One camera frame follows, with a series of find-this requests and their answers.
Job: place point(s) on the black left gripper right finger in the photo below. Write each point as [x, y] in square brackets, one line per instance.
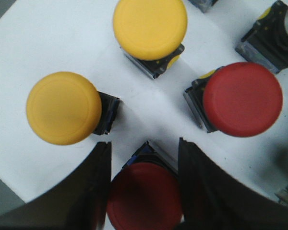
[213, 200]

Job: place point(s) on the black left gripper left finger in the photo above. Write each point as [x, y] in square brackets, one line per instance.
[78, 202]

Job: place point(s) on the red mushroom push button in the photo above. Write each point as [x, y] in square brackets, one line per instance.
[266, 43]
[145, 194]
[242, 99]

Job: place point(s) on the yellow mushroom push button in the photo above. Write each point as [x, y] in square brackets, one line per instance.
[64, 108]
[151, 32]

